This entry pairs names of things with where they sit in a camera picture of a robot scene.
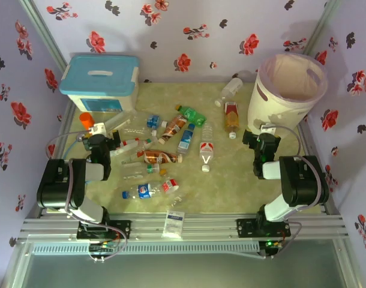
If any Pepsi label bottle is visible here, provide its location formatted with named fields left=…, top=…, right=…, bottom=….
left=121, top=182, right=163, bottom=200

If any blue-tube stethoscope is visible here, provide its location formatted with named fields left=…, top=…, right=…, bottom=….
left=61, top=133, right=88, bottom=160

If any crushed clear bottle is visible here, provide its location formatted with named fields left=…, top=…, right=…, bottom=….
left=167, top=191, right=196, bottom=208

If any clear bottle red-white label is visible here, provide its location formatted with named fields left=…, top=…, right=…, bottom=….
left=199, top=121, right=216, bottom=173

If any clear unlabelled bottle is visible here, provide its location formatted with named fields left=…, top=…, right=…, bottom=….
left=122, top=125, right=158, bottom=137

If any brown tea bottle red label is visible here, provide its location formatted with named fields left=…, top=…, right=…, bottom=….
left=223, top=101, right=241, bottom=140

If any white round bin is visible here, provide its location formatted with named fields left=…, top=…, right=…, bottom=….
left=247, top=53, right=328, bottom=136

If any aluminium frame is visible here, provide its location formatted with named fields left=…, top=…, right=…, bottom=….
left=0, top=0, right=364, bottom=288

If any brown coffee label bottle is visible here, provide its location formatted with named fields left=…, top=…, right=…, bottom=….
left=158, top=115, right=188, bottom=145

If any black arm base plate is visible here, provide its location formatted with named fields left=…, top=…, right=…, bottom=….
left=236, top=218, right=292, bottom=239
left=76, top=220, right=132, bottom=241

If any green plastic bottle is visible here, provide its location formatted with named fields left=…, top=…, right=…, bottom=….
left=174, top=104, right=208, bottom=128

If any light-blue label bottle blue cap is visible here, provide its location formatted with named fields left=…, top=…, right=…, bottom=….
left=176, top=122, right=196, bottom=155

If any blue label bottle white cap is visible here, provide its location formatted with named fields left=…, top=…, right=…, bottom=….
left=131, top=112, right=169, bottom=130

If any white plastic packet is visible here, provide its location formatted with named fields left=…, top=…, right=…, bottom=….
left=161, top=211, right=185, bottom=240

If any brown swirl label bottle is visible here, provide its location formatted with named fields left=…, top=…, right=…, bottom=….
left=137, top=149, right=184, bottom=165

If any grey slotted cable duct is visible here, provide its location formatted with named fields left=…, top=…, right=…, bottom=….
left=31, top=241, right=260, bottom=256

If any clear package with white rod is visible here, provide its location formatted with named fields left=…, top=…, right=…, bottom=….
left=103, top=110, right=139, bottom=136

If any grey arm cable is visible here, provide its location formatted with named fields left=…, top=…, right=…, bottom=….
left=262, top=125, right=331, bottom=260
left=46, top=131, right=128, bottom=265

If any clear bottle with white cap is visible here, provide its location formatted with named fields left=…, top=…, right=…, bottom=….
left=214, top=77, right=244, bottom=107

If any crushed red label bottle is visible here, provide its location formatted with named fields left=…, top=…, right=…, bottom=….
left=161, top=177, right=180, bottom=194

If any orange plastic cup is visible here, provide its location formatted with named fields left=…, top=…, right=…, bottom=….
left=79, top=112, right=96, bottom=131

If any blue-lid white storage box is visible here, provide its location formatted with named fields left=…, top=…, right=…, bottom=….
left=59, top=53, right=141, bottom=113

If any clear bottle green label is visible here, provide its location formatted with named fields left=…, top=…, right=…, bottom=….
left=122, top=161, right=168, bottom=181

